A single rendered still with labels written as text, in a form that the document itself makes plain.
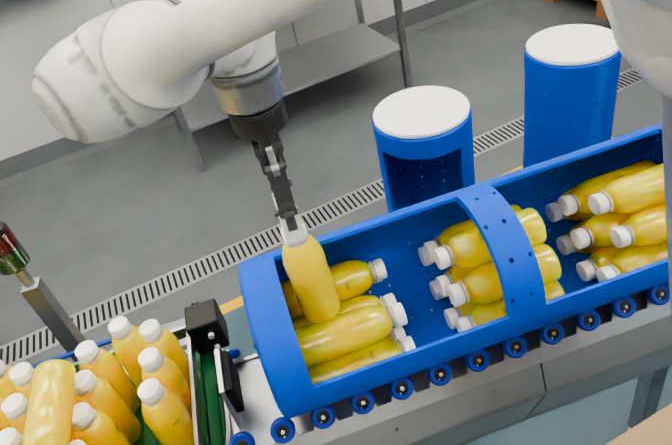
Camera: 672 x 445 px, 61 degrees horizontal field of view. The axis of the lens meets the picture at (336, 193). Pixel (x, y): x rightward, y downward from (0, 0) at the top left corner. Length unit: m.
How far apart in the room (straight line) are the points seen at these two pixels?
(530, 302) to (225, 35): 0.69
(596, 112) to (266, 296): 1.34
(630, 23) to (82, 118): 0.46
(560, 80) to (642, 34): 1.66
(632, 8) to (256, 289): 0.79
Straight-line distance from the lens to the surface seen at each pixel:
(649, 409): 2.04
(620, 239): 1.14
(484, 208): 0.99
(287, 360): 0.92
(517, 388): 1.20
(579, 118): 1.95
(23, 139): 4.43
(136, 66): 0.55
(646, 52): 0.24
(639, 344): 1.30
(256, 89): 0.71
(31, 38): 4.18
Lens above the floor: 1.88
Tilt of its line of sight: 37 degrees down
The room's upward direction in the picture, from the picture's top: 14 degrees counter-clockwise
